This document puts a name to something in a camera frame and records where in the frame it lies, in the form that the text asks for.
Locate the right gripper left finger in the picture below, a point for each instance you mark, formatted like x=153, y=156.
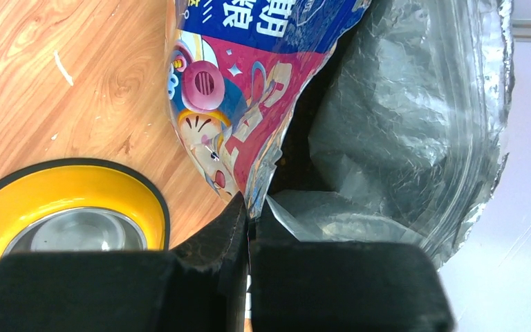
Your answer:
x=199, y=285

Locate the yellow double pet bowl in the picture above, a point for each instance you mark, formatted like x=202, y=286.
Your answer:
x=81, y=204

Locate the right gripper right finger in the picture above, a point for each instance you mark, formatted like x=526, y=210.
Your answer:
x=342, y=286

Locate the pink pet food bag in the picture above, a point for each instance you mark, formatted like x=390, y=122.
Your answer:
x=350, y=120

